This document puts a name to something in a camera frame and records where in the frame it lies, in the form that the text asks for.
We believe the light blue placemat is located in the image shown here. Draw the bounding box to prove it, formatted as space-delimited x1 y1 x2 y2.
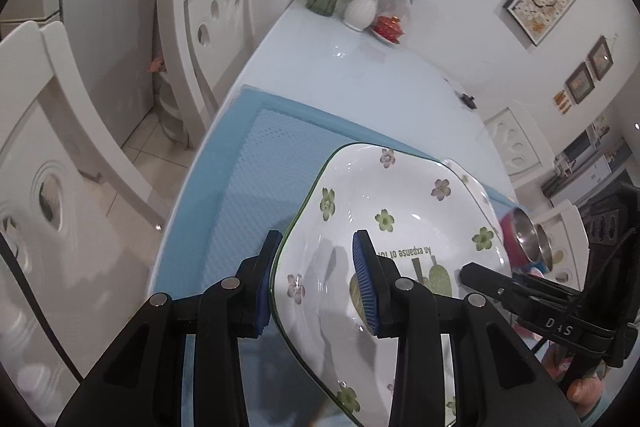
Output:
147 84 518 338

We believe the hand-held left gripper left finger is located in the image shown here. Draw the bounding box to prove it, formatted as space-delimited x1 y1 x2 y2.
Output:
54 229 283 427

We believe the person's right hand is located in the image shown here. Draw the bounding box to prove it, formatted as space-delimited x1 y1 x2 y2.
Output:
567 374 607 415

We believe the blue steel bowl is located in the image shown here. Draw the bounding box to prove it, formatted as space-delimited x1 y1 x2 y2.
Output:
515 221 557 279

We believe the large white floral plate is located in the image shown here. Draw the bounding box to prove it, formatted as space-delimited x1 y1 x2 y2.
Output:
268 143 513 427

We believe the red steel bowl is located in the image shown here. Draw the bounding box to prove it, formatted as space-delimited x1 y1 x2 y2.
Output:
500 207 538 265

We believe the small framed picture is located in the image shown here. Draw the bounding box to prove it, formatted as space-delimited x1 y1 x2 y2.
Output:
565 63 595 104
586 36 615 81

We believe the white microwave oven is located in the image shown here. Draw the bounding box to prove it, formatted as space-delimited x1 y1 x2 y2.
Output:
559 127 601 165

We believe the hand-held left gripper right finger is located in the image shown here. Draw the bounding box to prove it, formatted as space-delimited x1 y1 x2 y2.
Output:
351 229 583 427

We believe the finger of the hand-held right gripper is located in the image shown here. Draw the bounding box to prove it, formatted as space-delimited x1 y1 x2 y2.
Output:
459 261 582 316

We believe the tall white cabinet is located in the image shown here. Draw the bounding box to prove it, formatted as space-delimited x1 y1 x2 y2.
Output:
0 0 168 118

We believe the red teacup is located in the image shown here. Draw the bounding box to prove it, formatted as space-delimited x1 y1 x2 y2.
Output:
374 14 405 38

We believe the small white floral plate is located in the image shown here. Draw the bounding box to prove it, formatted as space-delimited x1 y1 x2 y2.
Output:
440 158 497 220

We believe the white dining chair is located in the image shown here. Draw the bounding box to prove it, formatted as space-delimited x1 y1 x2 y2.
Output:
532 199 591 285
156 0 258 150
482 107 557 180
0 21 171 408

